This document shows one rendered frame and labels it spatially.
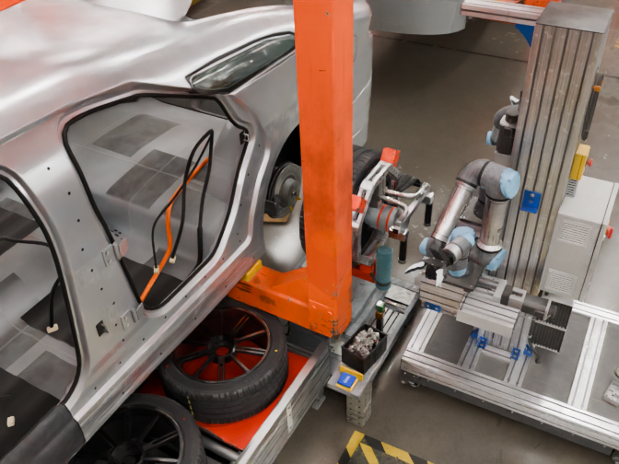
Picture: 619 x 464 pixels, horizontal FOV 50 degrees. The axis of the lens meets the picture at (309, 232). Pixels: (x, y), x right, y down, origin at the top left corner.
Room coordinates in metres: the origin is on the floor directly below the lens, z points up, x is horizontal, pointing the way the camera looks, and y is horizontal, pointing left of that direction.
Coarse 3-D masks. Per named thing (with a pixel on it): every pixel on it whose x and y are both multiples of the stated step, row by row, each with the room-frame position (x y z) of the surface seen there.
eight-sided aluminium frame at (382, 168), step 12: (384, 168) 2.84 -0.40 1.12; (396, 168) 2.96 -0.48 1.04; (396, 180) 3.00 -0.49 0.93; (360, 192) 2.69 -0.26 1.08; (372, 192) 2.70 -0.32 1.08; (360, 216) 2.60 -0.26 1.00; (360, 228) 2.58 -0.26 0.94; (360, 240) 2.59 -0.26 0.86; (384, 240) 2.86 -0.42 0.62; (360, 252) 2.59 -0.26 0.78
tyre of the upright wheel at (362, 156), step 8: (360, 152) 2.92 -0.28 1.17; (368, 152) 2.93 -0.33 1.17; (376, 152) 2.96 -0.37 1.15; (360, 160) 2.84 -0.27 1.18; (368, 160) 2.86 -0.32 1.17; (376, 160) 2.93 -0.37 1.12; (360, 168) 2.78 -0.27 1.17; (368, 168) 2.85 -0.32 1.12; (360, 176) 2.77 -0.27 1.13; (352, 184) 2.71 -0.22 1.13; (352, 192) 2.69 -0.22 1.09; (304, 224) 2.67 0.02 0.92; (304, 232) 2.66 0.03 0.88; (376, 232) 2.96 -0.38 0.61; (304, 240) 2.66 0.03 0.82; (304, 248) 2.68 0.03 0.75; (352, 264) 2.70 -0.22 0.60
